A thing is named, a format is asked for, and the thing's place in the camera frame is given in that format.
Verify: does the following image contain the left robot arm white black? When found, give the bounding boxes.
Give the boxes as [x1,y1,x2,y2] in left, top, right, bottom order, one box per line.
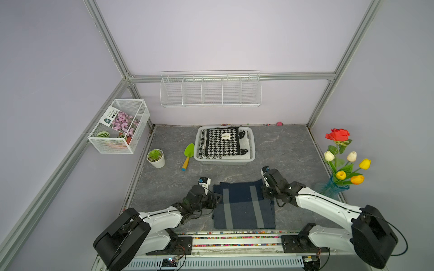
[93,185,223,271]

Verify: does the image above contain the smiley houndstooth white scarf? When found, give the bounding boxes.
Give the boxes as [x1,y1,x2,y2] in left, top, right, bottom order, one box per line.
[196,127,250,160]

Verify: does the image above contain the white mesh wall basket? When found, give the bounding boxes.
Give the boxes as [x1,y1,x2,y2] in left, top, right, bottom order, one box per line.
[88,99,150,154]

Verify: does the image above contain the blue glass vase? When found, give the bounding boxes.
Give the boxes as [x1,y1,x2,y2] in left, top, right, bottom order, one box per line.
[314,176,350,199]

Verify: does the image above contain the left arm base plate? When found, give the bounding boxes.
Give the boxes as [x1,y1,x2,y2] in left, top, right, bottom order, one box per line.
[145,237,193,256]

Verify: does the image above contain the navy striped scarf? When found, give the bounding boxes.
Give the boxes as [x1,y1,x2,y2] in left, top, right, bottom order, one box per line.
[213,180,276,230]

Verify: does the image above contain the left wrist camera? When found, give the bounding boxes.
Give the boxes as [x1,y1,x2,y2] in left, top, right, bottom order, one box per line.
[198,177,211,195]

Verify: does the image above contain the flower seed packet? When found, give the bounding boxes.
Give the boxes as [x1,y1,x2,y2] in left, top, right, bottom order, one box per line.
[99,106,140,137]

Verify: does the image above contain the white plastic basket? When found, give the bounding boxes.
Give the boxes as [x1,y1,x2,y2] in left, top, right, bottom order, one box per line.
[194,126,256,166]

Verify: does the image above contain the green toy shovel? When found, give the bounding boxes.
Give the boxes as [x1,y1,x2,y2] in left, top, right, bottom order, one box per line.
[182,143,194,171]

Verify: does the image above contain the artificial flower bouquet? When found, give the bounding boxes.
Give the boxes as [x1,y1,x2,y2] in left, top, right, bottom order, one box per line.
[323,128,371,189]

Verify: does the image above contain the black white houndstooth scarf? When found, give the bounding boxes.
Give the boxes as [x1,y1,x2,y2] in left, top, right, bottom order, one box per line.
[205,126,241,157]

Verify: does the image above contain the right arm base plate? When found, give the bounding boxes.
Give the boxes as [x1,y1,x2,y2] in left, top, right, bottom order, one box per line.
[280,234,330,255]

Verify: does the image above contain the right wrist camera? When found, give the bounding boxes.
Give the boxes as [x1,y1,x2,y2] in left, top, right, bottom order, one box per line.
[261,166,271,187]

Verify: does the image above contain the white wire wall shelf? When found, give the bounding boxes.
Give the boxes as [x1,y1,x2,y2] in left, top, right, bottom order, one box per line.
[159,72,262,107]

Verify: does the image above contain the small potted green plant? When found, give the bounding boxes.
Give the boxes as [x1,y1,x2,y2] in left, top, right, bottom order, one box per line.
[146,149,166,169]

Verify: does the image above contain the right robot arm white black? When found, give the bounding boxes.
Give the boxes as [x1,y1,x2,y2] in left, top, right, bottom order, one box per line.
[261,166,399,269]

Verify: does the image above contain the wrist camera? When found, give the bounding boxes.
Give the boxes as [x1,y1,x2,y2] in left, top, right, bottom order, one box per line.
[261,166,271,187]
[198,177,211,195]

